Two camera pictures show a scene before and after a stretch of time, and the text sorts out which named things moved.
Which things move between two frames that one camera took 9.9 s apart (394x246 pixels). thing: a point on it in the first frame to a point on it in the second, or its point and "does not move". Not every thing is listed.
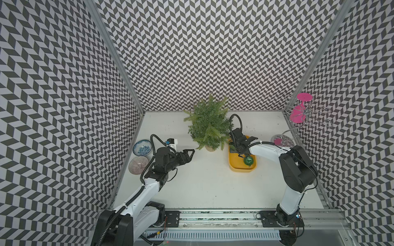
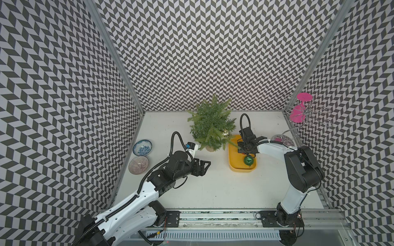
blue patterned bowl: (142, 147) does not move
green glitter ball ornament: (248, 160) does not move
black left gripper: (187, 159) to (201, 171)
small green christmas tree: (209, 125) does not move
